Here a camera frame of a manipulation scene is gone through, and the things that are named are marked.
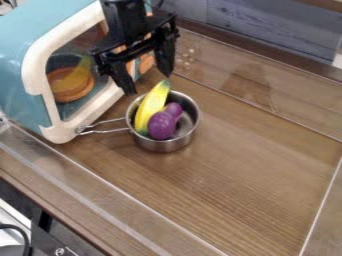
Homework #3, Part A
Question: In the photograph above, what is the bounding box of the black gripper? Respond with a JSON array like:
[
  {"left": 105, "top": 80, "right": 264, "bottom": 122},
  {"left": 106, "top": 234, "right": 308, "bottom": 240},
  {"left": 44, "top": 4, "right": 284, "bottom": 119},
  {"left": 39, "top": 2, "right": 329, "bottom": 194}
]
[{"left": 90, "top": 0, "right": 179, "bottom": 95}]

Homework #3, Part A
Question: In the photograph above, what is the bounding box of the yellow toy banana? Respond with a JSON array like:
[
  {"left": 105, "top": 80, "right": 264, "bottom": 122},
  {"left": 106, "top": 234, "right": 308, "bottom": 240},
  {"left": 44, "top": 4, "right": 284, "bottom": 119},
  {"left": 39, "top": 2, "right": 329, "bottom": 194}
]
[{"left": 134, "top": 80, "right": 171, "bottom": 135}]

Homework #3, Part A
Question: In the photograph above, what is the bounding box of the silver metal pot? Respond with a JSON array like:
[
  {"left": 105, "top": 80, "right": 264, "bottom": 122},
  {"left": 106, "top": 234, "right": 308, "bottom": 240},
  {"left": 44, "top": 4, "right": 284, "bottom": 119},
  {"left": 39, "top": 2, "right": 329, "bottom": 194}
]
[{"left": 75, "top": 90, "right": 201, "bottom": 153}]

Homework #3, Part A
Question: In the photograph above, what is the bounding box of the blue toy microwave oven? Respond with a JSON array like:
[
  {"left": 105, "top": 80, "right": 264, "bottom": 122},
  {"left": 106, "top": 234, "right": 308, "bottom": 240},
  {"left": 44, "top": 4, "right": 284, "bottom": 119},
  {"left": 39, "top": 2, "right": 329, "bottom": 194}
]
[{"left": 0, "top": 0, "right": 157, "bottom": 145}]

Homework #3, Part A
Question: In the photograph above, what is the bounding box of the purple toy eggplant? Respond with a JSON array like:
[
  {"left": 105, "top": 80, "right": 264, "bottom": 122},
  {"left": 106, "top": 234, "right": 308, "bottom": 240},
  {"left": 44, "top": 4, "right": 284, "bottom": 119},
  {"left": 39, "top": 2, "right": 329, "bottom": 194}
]
[{"left": 147, "top": 102, "right": 183, "bottom": 140}]

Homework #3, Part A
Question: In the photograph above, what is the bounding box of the black cable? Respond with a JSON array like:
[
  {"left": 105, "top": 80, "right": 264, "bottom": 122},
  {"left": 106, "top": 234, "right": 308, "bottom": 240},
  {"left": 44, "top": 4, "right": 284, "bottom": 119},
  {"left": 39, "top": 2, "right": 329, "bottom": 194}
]
[{"left": 0, "top": 223, "right": 32, "bottom": 256}]

